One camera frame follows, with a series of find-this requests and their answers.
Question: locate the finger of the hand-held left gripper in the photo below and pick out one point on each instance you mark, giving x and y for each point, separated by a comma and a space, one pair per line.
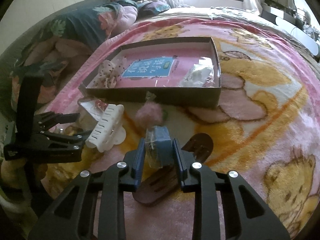
67, 138
60, 118

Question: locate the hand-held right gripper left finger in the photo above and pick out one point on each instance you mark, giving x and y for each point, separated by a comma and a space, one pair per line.
140, 162

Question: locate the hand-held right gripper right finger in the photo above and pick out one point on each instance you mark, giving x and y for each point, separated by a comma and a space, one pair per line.
178, 162

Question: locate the brown hair claw clip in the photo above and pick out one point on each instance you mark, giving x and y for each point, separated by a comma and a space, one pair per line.
160, 187

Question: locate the white sock with red dots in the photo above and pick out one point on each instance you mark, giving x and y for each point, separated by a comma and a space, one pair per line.
96, 107

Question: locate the white hair claw clip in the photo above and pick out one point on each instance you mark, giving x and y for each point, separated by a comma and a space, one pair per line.
105, 130

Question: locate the black shallow cardboard box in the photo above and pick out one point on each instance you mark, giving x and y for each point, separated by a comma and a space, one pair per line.
175, 97

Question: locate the pink bear print blanket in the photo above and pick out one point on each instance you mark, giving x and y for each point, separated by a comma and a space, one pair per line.
250, 130

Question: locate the clear bag with white accessory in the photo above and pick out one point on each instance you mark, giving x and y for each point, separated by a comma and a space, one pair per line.
197, 76

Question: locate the dark floral duvet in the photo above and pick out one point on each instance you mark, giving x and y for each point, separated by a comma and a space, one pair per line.
75, 25

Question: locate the pink pillow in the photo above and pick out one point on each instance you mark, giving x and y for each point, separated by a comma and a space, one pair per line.
128, 13

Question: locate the purple and teal pillow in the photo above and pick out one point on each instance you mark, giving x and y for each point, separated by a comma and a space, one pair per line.
155, 7

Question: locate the beige bed sheet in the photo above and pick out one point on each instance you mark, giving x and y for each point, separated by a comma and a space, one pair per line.
200, 12

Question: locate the white rounded furniture panel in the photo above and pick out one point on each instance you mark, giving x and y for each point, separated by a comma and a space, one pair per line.
297, 30

